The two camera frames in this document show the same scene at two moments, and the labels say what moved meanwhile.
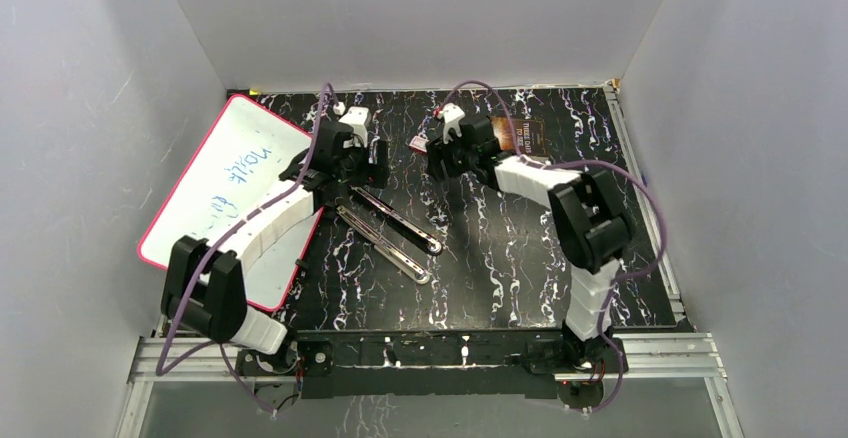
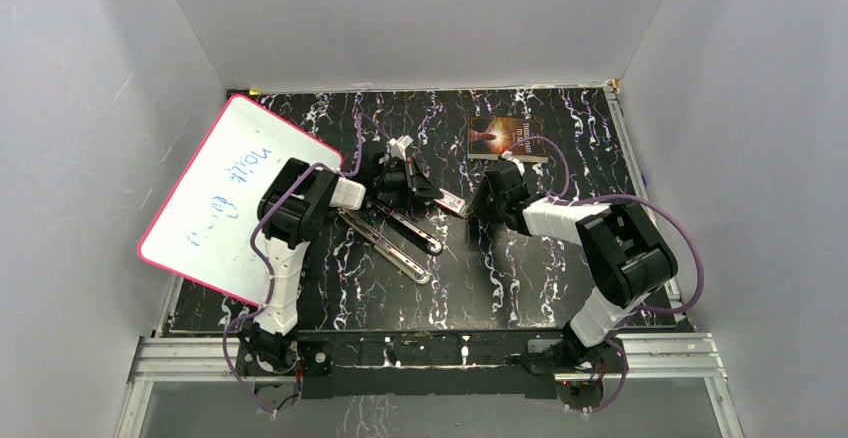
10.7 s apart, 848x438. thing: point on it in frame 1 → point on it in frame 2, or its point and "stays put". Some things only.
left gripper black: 373,175 → 416,183
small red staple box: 419,143 → 451,203
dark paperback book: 531,135 stays put
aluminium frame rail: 681,357 stays put
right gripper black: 437,152 → 476,208
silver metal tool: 385,246 stays put
